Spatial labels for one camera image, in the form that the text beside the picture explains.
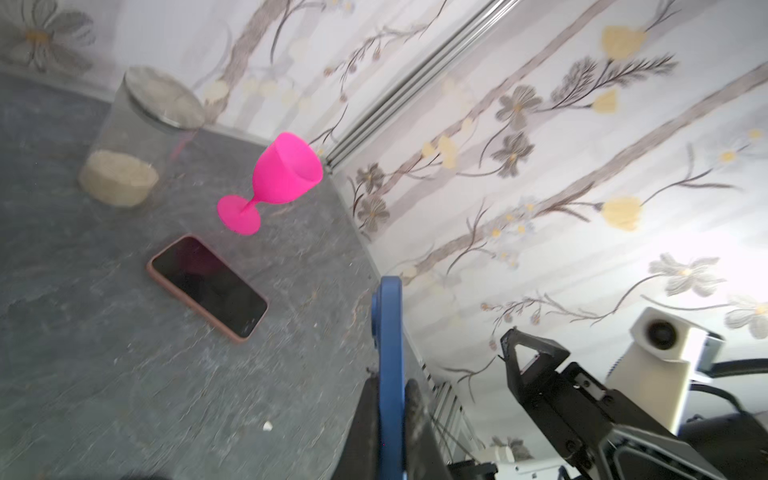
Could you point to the clear jar with grains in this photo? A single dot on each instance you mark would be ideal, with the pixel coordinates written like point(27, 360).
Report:
point(151, 119)

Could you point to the pink plastic goblet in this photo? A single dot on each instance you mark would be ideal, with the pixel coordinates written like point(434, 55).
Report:
point(286, 170)

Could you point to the salmon pink phone case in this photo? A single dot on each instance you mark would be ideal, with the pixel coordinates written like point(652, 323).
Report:
point(207, 289)

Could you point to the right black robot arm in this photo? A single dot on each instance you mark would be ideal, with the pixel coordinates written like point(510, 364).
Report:
point(715, 424)

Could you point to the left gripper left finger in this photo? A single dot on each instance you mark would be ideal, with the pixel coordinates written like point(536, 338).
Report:
point(359, 459)

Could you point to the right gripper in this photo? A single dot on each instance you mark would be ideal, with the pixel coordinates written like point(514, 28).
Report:
point(599, 432)

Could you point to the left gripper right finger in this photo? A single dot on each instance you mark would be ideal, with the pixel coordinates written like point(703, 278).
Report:
point(422, 458)

